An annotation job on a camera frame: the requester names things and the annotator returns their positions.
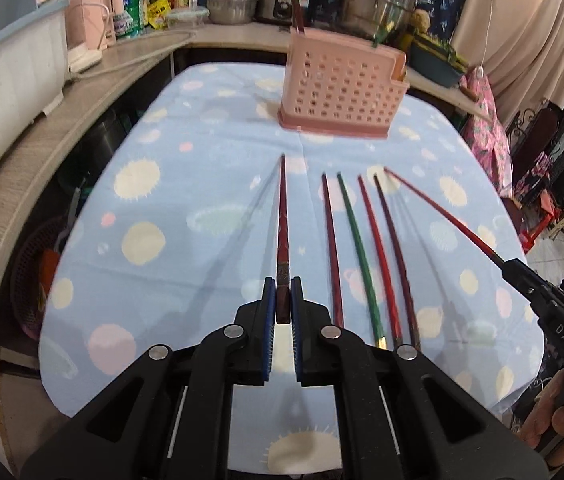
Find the black iron chair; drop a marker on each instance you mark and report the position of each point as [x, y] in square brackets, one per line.
[542, 130]

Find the blue basin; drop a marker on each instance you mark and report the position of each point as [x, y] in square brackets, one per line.
[434, 67]

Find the beige curtain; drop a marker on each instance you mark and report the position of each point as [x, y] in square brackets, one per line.
[522, 20]

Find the wooden rolling pin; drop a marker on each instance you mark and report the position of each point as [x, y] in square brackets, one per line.
[468, 94]

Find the blue planet print tablecloth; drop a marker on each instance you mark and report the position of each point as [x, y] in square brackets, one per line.
[186, 220]

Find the pink perforated utensil holder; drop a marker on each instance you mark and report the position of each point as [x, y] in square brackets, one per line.
[342, 90]

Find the red plastic basket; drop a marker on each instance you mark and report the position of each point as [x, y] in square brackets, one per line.
[31, 280]

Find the person's right hand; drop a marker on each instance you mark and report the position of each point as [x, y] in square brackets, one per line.
[542, 410]

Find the white dish drainer box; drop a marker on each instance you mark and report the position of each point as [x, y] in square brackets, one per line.
[6, 70]

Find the red chopstick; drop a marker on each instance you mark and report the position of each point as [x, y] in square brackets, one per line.
[380, 260]
[462, 229]

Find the yellow packet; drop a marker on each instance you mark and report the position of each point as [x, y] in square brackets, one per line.
[157, 12]

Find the pink electric kettle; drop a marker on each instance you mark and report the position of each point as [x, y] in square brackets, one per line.
[94, 10]

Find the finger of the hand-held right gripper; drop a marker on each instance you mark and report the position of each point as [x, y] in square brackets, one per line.
[537, 277]
[534, 295]

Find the small pot with glass lid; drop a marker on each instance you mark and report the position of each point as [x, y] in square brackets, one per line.
[232, 10]

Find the pink pineapple print garment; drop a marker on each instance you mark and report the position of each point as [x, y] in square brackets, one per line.
[487, 125]

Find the green tin can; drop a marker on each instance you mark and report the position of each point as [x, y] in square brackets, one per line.
[129, 15]

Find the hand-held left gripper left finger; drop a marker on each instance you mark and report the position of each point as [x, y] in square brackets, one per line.
[269, 340]

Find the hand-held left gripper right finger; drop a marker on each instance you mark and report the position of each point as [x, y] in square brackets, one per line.
[298, 340]

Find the clear food container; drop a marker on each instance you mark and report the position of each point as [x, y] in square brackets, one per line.
[186, 17]

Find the brown loofah sponge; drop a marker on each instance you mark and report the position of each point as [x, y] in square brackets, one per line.
[419, 20]

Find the white food steamer appliance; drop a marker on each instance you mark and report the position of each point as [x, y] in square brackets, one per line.
[86, 60]

